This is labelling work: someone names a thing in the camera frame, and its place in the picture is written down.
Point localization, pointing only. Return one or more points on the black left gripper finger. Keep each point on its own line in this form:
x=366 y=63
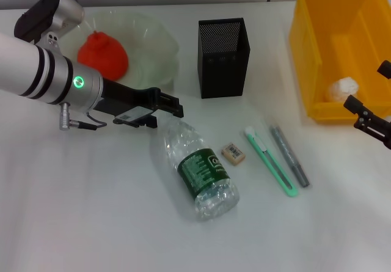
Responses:
x=171 y=105
x=148 y=123

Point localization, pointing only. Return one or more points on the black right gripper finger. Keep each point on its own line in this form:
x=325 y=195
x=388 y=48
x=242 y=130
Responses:
x=354 y=104
x=386 y=68

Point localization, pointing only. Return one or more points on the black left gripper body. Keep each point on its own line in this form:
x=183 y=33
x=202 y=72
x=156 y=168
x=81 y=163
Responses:
x=128 y=97

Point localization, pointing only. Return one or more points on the white paper ball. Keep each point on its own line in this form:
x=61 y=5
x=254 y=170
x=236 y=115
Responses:
x=342 y=89

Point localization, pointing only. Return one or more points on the orange fruit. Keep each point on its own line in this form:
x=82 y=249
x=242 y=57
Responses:
x=104 y=58

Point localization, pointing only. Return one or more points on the clear water bottle green label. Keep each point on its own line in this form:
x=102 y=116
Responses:
x=201 y=171

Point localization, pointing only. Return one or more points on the beige eraser with barcode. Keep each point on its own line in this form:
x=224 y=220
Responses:
x=232 y=153

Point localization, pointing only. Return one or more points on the grey marker pen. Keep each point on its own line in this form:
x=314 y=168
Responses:
x=288 y=156

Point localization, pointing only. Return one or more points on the mint green utility knife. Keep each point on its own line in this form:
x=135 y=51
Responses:
x=268 y=162

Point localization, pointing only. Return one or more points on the pale green glass fruit plate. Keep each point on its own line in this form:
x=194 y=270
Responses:
x=152 y=46

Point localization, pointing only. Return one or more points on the black mesh pen holder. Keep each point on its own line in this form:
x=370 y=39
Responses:
x=223 y=76

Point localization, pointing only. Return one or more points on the yellow plastic bin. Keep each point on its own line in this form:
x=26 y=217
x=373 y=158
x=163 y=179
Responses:
x=345 y=24

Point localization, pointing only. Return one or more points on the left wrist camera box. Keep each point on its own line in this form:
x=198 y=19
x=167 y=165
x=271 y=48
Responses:
x=46 y=12

